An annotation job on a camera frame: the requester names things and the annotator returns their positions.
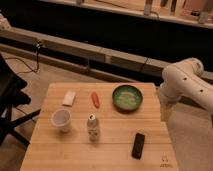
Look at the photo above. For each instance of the white paper cup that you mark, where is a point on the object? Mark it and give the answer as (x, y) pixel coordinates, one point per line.
(61, 119)

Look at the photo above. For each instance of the green bowl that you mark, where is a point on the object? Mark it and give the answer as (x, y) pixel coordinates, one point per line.
(127, 98)

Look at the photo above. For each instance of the small white plastic bottle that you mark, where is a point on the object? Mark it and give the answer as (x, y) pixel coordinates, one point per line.
(93, 127)

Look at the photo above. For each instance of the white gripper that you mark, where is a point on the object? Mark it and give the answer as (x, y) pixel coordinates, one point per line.
(166, 109)

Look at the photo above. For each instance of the orange carrot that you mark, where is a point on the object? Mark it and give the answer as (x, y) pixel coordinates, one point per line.
(95, 99)

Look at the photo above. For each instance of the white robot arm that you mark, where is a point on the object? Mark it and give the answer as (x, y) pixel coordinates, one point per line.
(183, 78)

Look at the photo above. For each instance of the black office chair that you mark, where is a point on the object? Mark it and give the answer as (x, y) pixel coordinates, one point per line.
(11, 95)

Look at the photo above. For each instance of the black rectangular remote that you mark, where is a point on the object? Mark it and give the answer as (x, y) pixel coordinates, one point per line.
(138, 146)

